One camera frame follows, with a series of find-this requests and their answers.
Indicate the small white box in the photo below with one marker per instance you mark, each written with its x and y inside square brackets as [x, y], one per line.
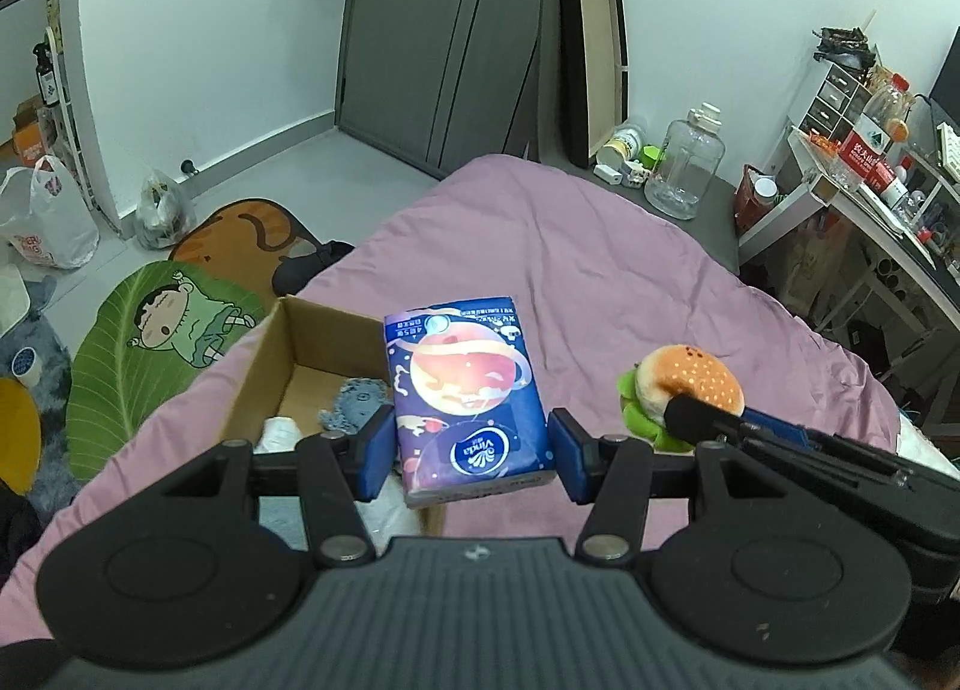
[637, 177]

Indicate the blue-grey rug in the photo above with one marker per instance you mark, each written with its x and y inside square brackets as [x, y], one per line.
[41, 427]

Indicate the clear plastic trash bag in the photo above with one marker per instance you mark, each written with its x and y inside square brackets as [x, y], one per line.
[165, 210]

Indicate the brown paper bag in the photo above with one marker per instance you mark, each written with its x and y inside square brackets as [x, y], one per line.
[817, 262]

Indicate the dark cloth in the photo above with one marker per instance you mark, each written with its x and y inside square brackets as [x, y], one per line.
[307, 268]

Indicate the black monitor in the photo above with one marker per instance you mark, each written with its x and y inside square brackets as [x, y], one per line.
[946, 79]

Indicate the red label bottle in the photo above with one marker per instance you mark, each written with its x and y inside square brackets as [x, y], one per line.
[874, 127]

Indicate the white keyboard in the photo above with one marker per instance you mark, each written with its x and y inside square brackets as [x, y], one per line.
[951, 150]

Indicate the green leaf cartoon mat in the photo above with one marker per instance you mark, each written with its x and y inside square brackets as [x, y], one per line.
[150, 352]

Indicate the burger plush toy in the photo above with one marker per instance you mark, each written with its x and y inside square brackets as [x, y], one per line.
[697, 371]

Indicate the green cup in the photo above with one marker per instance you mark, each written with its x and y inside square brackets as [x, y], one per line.
[652, 157]

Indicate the red snack container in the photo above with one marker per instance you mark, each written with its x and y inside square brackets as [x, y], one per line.
[754, 199]

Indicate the clear water jug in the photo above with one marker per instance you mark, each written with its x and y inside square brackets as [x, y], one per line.
[684, 169]

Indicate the orange cat mat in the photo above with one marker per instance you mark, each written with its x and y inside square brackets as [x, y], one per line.
[247, 240]

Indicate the blue-grey octopus plush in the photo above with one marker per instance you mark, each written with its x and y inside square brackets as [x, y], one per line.
[358, 397]

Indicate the pink blanket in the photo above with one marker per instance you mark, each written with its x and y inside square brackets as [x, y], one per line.
[600, 270]

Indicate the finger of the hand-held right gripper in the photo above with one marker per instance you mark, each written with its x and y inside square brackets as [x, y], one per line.
[776, 429]
[697, 416]

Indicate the white cloth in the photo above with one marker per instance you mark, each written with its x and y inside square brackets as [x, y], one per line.
[926, 442]

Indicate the grey door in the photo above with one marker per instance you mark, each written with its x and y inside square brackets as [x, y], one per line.
[442, 37]

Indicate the black framed board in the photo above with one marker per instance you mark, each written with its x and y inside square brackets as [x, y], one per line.
[596, 60]

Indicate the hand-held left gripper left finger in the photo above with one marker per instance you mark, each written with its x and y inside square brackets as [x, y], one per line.
[375, 450]

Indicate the white desk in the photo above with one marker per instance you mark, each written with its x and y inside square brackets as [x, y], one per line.
[847, 206]

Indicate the cardboard box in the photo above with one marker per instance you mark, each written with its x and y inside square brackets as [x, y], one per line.
[315, 337]

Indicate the white plastic pouch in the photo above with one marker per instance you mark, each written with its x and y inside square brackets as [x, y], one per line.
[390, 519]

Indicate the white sock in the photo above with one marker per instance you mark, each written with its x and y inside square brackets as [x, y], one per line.
[281, 433]

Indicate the blue tissue pack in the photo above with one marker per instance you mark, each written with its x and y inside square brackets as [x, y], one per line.
[457, 390]

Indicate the white plastic bag red print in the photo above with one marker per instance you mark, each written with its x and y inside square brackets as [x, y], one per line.
[49, 217]

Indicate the dark model figure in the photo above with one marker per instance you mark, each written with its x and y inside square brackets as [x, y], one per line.
[844, 45]

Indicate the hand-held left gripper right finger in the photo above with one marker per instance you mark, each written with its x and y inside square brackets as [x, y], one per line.
[566, 457]

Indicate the orange box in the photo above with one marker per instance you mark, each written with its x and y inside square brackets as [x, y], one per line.
[28, 142]

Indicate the small drawer organizer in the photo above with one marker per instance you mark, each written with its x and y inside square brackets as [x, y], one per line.
[838, 97]

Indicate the white charger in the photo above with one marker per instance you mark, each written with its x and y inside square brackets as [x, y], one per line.
[607, 174]

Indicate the black spray bottle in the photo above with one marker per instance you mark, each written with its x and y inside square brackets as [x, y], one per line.
[47, 79]

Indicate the white plastic tray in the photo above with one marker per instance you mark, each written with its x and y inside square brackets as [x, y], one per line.
[11, 296]

